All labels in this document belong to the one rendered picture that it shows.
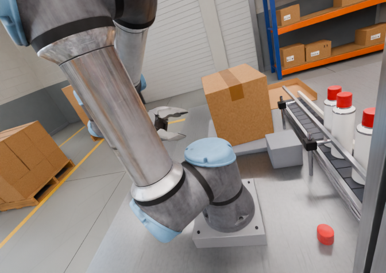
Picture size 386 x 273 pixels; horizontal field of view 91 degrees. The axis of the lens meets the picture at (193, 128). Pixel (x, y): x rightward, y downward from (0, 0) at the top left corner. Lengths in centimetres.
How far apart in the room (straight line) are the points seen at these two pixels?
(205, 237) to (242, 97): 50
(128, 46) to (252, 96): 50
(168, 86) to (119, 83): 471
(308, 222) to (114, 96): 56
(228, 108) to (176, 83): 420
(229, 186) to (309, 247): 24
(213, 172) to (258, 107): 45
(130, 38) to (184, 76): 442
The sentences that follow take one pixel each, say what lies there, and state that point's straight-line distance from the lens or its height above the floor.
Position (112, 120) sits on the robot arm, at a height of 127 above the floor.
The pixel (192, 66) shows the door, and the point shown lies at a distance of 478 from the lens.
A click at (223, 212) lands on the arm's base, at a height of 94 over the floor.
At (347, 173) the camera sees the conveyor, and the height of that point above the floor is 88.
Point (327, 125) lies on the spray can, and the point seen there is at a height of 97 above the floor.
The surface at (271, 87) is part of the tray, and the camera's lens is 144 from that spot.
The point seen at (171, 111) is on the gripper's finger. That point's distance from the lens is 56.
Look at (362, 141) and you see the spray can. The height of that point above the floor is 102.
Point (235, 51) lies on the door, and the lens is 470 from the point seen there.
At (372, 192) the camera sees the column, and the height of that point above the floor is 117.
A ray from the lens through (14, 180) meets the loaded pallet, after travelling 332.
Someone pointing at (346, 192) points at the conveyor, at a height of 87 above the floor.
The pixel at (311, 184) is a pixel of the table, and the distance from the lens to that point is 72.
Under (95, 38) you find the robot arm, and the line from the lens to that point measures 31.
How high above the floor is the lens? 135
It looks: 26 degrees down
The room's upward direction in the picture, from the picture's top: 20 degrees counter-clockwise
